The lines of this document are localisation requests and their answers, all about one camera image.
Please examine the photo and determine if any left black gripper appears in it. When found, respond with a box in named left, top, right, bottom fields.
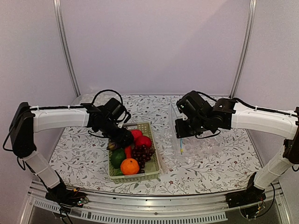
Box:
left=98, top=119, right=131, bottom=146

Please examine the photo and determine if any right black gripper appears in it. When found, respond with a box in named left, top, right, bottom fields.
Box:
left=175, top=116, right=209, bottom=139

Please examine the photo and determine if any purple eggplant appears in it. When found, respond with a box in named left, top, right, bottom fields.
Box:
left=107, top=141, right=121, bottom=151

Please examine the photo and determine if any clear zip bag blue zipper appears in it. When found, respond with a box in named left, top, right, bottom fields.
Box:
left=169, top=102, right=187, bottom=159

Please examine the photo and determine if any dark red grape bunch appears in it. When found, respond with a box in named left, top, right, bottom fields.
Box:
left=131, top=145, right=155, bottom=174

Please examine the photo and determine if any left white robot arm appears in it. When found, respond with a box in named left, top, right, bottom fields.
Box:
left=7, top=99, right=134, bottom=203

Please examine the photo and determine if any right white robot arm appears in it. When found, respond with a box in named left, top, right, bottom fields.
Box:
left=175, top=92, right=299, bottom=203

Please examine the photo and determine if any crumpled clear plastic bag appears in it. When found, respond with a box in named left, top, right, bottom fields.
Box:
left=154, top=128, right=224, bottom=174

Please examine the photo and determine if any clear bag at back corner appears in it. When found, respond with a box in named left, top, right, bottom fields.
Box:
left=71, top=91, right=120, bottom=106

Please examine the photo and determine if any orange carrot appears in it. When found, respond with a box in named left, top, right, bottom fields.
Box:
left=124, top=146, right=132, bottom=159

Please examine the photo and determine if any green pepper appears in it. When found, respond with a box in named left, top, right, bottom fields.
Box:
left=110, top=148, right=127, bottom=169

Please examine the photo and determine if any red apple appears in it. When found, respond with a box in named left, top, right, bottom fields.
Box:
left=135, top=135, right=152, bottom=148

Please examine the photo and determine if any orange fruit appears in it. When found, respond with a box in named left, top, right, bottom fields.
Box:
left=120, top=158, right=140, bottom=175

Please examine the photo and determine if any green plastic basket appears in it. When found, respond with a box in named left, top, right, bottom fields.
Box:
left=108, top=122, right=159, bottom=183

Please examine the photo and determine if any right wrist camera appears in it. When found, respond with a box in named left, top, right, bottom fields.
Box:
left=176, top=91, right=209, bottom=119

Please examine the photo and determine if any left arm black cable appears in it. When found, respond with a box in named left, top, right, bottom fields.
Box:
left=92, top=89, right=123, bottom=105

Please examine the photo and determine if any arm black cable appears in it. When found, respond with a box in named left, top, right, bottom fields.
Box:
left=233, top=98, right=299, bottom=117
left=92, top=89, right=123, bottom=105

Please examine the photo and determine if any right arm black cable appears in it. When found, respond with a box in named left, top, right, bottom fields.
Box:
left=233, top=98, right=299, bottom=117

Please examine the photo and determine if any front aluminium rail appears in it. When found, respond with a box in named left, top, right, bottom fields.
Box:
left=29, top=185, right=288, bottom=224

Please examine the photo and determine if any right aluminium frame post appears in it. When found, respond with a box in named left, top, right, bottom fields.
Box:
left=229, top=0, right=257, bottom=98

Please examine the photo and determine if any aluminium frame post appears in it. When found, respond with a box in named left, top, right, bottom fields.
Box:
left=53, top=0, right=81, bottom=97
left=229, top=0, right=257, bottom=98

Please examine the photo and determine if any left aluminium frame post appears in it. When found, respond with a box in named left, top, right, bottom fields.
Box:
left=53, top=0, right=81, bottom=97

